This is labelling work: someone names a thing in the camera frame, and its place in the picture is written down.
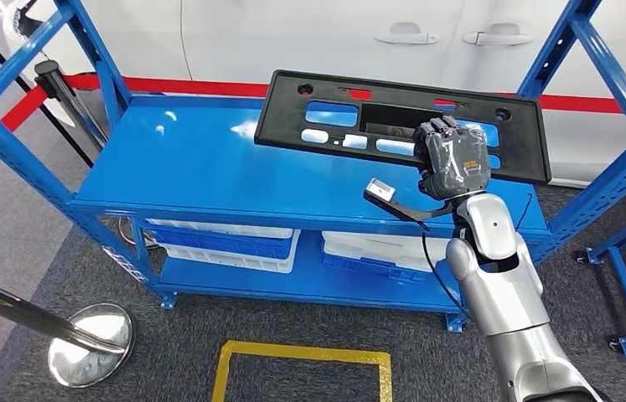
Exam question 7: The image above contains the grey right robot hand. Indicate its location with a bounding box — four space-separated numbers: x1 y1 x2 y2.
412 115 493 202

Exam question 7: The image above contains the black plastic panel part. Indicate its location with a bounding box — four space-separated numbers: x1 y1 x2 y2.
254 69 552 186

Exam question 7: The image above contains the blue metal shelf rack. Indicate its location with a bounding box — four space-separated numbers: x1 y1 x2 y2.
0 0 626 334

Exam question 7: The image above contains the white car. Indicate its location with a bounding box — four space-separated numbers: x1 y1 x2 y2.
0 0 626 187

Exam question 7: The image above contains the yellow floor tape square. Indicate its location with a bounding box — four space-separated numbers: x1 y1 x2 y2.
211 339 394 402

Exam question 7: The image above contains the chrome barrier stanchion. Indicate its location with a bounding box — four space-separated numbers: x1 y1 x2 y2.
34 59 158 248
0 269 136 389

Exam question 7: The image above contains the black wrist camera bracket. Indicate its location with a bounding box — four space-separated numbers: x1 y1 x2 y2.
363 188 455 223

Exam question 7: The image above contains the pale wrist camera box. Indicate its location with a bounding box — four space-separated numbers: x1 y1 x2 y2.
366 178 397 202

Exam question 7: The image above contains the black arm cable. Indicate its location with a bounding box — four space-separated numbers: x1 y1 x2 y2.
421 229 472 320

